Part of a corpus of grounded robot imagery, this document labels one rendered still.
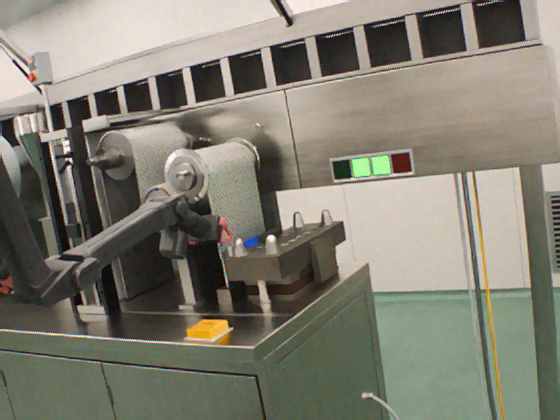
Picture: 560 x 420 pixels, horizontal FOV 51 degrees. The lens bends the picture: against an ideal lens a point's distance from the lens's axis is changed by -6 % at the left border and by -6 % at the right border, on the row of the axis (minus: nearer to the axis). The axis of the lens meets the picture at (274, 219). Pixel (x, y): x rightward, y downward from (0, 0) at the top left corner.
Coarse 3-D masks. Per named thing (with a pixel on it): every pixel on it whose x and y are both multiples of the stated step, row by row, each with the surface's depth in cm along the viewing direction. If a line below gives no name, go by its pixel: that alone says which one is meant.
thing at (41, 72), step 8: (32, 56) 188; (40, 56) 187; (48, 56) 189; (32, 64) 189; (40, 64) 187; (48, 64) 189; (32, 72) 189; (40, 72) 187; (48, 72) 189; (32, 80) 188; (40, 80) 187; (48, 80) 189
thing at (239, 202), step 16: (208, 192) 163; (224, 192) 169; (240, 192) 175; (256, 192) 182; (224, 208) 168; (240, 208) 175; (256, 208) 182; (240, 224) 174; (256, 224) 181; (224, 256) 167
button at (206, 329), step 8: (208, 320) 145; (216, 320) 144; (224, 320) 143; (192, 328) 141; (200, 328) 140; (208, 328) 139; (216, 328) 140; (224, 328) 142; (192, 336) 141; (200, 336) 139; (208, 336) 138
